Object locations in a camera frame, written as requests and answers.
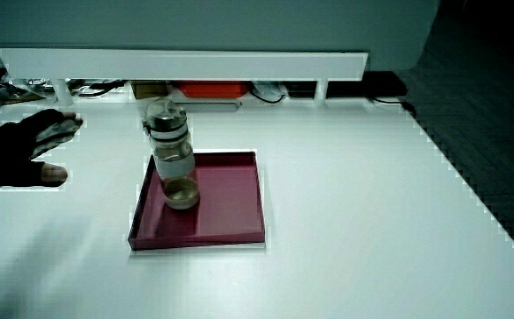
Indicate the person's left hand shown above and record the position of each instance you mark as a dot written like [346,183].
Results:
[13,150]

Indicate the clear bottle with metal lid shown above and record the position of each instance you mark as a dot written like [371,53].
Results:
[173,155]

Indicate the brown cardboard box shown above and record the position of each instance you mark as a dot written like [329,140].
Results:
[150,89]

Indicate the white desk shelf riser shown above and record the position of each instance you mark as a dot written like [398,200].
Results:
[186,64]

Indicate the orange box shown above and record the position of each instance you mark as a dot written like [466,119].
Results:
[215,88]

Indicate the dark red tray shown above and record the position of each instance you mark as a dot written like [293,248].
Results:
[228,195]

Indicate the white power adapter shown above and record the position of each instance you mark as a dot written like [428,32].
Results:
[269,89]

